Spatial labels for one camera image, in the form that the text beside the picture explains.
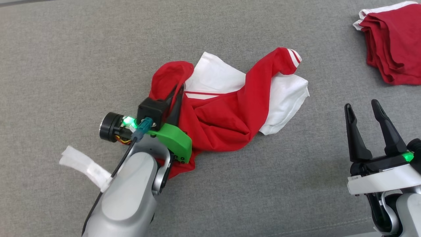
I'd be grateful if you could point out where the white strap on arm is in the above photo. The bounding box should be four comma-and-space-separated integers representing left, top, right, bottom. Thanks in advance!
59, 145, 112, 193

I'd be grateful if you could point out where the red and white striped jersey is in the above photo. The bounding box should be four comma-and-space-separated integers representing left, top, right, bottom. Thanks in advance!
149, 47, 310, 179

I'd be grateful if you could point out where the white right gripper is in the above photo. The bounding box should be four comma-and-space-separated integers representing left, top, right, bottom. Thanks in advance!
344, 99, 421, 196

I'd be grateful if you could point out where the left cable with teal plug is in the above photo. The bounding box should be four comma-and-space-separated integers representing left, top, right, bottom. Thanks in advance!
110, 118, 154, 178

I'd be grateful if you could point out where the red jersey with number print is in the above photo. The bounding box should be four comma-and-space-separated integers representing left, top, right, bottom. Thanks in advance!
353, 1, 421, 86

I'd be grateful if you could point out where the grey fabric sofa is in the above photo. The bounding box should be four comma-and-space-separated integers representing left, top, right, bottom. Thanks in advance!
0, 0, 421, 237

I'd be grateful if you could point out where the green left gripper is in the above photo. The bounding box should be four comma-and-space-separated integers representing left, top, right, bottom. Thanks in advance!
99, 86, 192, 164

